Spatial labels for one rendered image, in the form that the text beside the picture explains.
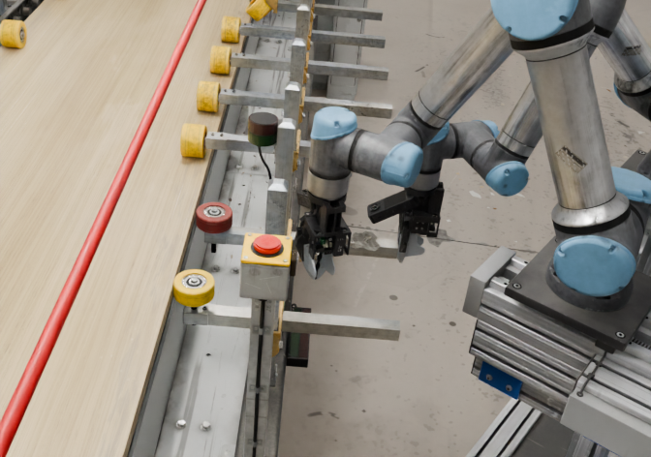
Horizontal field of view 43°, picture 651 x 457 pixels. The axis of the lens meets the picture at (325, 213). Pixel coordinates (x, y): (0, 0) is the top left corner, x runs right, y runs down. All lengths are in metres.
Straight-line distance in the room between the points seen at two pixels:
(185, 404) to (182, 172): 0.55
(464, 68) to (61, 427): 0.86
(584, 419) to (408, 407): 1.27
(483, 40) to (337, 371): 1.63
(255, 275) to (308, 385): 1.55
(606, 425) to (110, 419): 0.81
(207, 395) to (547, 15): 1.07
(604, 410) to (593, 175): 0.42
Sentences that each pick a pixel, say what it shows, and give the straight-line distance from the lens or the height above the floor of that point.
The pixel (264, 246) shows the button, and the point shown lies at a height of 1.23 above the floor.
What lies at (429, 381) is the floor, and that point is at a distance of 2.78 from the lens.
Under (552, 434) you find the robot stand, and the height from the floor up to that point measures 0.21.
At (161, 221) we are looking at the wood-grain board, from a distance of 1.80.
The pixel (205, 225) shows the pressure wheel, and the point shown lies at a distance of 1.80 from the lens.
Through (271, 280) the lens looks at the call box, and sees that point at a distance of 1.18.
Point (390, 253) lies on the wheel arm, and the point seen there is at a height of 0.85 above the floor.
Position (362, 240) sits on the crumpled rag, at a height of 0.87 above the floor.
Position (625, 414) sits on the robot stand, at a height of 0.95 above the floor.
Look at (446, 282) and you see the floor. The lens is 3.21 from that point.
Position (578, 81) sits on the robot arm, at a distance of 1.21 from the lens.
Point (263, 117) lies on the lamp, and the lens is 1.65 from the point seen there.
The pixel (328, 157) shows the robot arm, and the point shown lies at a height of 1.23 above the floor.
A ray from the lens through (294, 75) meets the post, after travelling 2.13.
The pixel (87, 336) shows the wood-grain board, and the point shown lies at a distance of 1.53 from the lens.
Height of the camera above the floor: 1.92
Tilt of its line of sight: 33 degrees down
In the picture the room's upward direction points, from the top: 6 degrees clockwise
